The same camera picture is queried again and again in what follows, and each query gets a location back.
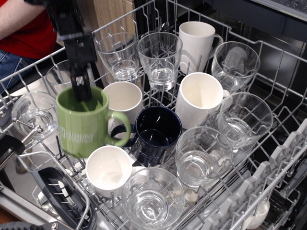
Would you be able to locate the grey wire dishwasher rack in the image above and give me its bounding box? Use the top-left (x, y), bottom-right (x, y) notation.
top-left (0, 0), bottom-right (307, 230)

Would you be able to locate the clear tumbler back centre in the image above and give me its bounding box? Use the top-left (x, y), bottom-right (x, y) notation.
top-left (137, 32), bottom-right (183, 91)

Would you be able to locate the white cup lower rack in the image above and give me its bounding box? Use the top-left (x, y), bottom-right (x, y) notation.
top-left (243, 201), bottom-right (270, 230)

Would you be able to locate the small white cup front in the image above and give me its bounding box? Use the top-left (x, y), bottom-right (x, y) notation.
top-left (85, 145), bottom-right (132, 198)

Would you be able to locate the green ceramic mug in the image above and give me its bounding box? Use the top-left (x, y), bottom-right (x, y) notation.
top-left (56, 86), bottom-right (131, 158)

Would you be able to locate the clear glass back right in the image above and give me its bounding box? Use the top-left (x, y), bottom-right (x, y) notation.
top-left (211, 41), bottom-right (260, 93)

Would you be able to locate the clear tumbler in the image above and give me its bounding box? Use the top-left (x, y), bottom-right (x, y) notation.
top-left (137, 32), bottom-right (183, 91)
top-left (97, 32), bottom-right (139, 82)
top-left (46, 60), bottom-right (72, 94)

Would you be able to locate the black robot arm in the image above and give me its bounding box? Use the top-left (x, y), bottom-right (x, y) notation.
top-left (26, 0), bottom-right (97, 101)

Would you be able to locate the clear glass front right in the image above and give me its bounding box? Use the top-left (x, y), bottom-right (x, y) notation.
top-left (175, 126), bottom-right (233, 188)

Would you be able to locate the tall white mug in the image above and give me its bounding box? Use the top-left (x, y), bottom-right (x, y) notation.
top-left (179, 21), bottom-right (224, 75)
top-left (175, 72), bottom-right (230, 129)

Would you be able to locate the tall white mug centre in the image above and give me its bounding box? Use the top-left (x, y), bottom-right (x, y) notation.
top-left (175, 72), bottom-right (230, 129)

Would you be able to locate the clear tumbler back left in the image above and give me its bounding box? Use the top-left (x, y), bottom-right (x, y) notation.
top-left (97, 32), bottom-right (139, 82)

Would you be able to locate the person in red shirt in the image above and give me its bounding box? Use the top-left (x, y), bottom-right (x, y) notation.
top-left (0, 0), bottom-right (57, 92)

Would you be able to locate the white mug with handle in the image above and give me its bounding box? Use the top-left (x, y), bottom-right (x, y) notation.
top-left (103, 81), bottom-right (143, 125)

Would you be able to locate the clear glass front centre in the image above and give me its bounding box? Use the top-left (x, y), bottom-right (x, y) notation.
top-left (121, 167), bottom-right (185, 230)

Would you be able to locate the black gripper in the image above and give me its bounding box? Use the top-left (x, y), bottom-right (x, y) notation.
top-left (58, 33), bottom-right (97, 102)

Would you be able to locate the grey plastic tine row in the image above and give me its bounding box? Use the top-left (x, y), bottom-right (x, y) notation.
top-left (202, 121), bottom-right (307, 230)

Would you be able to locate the tall white mug back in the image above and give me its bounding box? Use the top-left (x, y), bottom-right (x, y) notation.
top-left (179, 21), bottom-right (224, 75)

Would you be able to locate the clear glass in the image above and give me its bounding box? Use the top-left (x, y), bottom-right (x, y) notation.
top-left (175, 126), bottom-right (233, 188)
top-left (121, 167), bottom-right (185, 230)
top-left (217, 92), bottom-right (273, 152)
top-left (211, 41), bottom-right (260, 93)
top-left (12, 92), bottom-right (58, 140)

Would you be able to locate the black rack handle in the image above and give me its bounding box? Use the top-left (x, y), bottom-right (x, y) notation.
top-left (32, 167), bottom-right (86, 229)

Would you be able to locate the navy blue ceramic mug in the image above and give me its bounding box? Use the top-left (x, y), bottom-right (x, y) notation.
top-left (124, 106), bottom-right (182, 167)

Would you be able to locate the clear glass far left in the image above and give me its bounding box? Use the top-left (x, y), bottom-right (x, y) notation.
top-left (12, 92), bottom-right (58, 140)

